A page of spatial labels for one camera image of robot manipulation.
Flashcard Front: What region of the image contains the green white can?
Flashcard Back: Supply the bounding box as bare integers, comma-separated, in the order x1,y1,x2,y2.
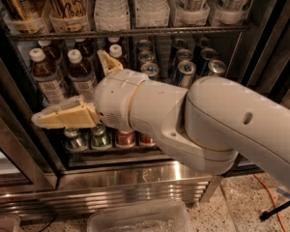
168,0,210,27
208,0,249,26

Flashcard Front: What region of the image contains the green white can right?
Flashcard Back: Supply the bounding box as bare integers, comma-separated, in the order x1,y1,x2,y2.
208,0,249,26

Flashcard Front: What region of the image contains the blue silver can front middle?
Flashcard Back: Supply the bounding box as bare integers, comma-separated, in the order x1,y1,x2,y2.
174,60,196,88

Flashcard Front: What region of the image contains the red can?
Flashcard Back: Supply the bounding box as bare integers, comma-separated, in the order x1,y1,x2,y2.
139,133,156,147
115,130,135,148

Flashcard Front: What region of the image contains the left fridge sliding door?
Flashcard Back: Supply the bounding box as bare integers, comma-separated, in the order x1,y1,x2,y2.
0,45,59,196

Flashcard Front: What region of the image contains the tea bottle front right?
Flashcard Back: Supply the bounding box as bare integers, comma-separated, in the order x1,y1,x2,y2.
109,44,129,69

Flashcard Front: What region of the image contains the green white can left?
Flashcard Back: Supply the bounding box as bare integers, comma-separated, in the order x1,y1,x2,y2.
168,0,210,27

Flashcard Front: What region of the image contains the clear water bottle right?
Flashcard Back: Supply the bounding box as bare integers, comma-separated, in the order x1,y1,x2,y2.
134,0,170,28

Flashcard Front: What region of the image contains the tea bottle front middle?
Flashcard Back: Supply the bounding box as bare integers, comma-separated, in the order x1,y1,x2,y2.
68,49,98,102

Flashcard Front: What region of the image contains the blue silver can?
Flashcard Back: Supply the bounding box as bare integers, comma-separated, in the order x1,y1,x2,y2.
174,60,196,88
140,63,160,81

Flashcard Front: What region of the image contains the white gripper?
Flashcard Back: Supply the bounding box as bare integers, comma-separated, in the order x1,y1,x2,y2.
31,49,149,131

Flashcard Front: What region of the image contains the open glass fridge door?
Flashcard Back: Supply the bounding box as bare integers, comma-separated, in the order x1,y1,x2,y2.
212,0,290,177

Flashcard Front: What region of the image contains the clear plastic bin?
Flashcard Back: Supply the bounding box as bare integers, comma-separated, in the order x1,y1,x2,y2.
86,200,193,232

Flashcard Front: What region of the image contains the tea bottle front left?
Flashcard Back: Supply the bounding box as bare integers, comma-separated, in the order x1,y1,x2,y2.
29,48,69,104

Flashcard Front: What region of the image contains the red can front left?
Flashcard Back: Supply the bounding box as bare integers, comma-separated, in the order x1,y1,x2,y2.
115,130,135,148

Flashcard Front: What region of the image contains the silver can front right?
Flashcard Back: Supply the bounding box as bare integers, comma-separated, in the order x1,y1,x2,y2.
208,60,226,76

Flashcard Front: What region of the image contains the orange cable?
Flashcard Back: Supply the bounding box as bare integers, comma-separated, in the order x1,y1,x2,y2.
252,173,288,232

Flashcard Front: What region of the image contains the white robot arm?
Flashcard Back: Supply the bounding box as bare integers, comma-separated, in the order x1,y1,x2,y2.
32,69,290,190

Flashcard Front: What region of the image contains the stainless fridge base grille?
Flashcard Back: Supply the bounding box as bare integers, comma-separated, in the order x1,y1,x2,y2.
0,160,221,219

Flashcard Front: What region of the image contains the red can front right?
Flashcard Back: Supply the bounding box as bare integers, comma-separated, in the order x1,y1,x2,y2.
139,133,156,147

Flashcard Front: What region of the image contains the blue silver can front left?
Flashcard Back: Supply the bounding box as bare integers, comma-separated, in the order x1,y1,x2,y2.
140,63,160,81

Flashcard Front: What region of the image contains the tea bottle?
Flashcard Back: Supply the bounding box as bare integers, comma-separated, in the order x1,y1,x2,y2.
109,44,129,69
29,48,69,104
68,49,98,102

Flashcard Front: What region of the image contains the black tripod leg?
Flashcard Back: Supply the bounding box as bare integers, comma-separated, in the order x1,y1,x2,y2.
259,200,290,221

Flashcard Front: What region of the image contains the clear water bottle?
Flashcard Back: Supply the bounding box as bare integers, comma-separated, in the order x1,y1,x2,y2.
134,0,170,28
94,0,131,32

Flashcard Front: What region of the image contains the top wire shelf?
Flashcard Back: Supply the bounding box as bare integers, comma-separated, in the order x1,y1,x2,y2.
7,25,250,42

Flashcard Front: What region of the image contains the green can front left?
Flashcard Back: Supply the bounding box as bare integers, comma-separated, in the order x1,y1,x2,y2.
64,128,87,152

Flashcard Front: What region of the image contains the clear water bottle left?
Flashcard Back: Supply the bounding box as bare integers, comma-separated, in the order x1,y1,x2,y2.
94,0,131,32

